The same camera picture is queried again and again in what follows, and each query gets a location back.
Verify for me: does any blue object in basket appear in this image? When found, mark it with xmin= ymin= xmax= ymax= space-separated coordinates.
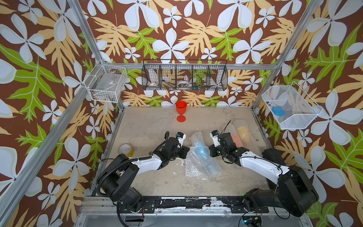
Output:
xmin=272 ymin=107 xmax=285 ymax=116

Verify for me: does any black mounting rail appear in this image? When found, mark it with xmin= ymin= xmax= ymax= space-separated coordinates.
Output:
xmin=118 ymin=196 xmax=268 ymax=214

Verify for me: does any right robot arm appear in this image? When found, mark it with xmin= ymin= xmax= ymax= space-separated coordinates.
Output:
xmin=209 ymin=130 xmax=319 ymax=217

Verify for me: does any white wire basket left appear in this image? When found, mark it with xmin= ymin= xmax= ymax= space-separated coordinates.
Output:
xmin=84 ymin=64 xmax=128 ymax=103

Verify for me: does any red wine glass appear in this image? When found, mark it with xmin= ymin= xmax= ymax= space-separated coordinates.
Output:
xmin=175 ymin=101 xmax=187 ymax=123

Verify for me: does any bubble wrapped yellow glass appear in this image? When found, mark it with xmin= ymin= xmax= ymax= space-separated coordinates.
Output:
xmin=233 ymin=119 xmax=261 ymax=156

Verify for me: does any yellow tape roll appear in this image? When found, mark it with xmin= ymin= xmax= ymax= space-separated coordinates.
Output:
xmin=118 ymin=144 xmax=134 ymax=158

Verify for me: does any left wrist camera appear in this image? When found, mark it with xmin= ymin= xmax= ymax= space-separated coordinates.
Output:
xmin=176 ymin=132 xmax=186 ymax=147

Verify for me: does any white tape roll in basket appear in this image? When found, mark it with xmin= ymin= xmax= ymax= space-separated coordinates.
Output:
xmin=177 ymin=80 xmax=192 ymax=88

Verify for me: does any bubble blue glass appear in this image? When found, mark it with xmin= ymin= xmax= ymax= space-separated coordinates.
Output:
xmin=185 ymin=131 xmax=223 ymax=179

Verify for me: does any black wire basket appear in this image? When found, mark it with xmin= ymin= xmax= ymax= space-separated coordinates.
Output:
xmin=141 ymin=59 xmax=228 ymax=91

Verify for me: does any bubble orange glass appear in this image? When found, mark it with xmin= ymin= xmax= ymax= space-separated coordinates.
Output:
xmin=225 ymin=124 xmax=243 ymax=147

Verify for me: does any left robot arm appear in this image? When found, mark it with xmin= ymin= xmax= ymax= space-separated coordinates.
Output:
xmin=96 ymin=132 xmax=190 ymax=212

